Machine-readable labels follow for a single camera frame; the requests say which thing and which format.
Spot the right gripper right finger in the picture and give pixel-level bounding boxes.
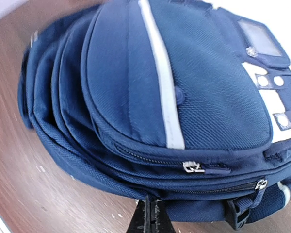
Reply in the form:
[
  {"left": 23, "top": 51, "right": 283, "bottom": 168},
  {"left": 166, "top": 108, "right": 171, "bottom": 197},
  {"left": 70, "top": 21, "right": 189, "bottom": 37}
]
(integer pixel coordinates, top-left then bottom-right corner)
[{"left": 152, "top": 200, "right": 175, "bottom": 233}]

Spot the navy blue student backpack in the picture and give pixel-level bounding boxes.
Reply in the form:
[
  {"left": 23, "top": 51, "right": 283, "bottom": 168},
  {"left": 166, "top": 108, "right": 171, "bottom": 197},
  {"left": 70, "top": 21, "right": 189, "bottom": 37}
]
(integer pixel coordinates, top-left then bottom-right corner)
[{"left": 18, "top": 0, "right": 291, "bottom": 233}]

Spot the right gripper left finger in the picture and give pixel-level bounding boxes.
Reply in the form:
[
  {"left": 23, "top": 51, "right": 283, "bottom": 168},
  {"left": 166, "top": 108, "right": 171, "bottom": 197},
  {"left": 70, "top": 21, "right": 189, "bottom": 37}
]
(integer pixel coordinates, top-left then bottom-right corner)
[{"left": 127, "top": 196, "right": 150, "bottom": 233}]

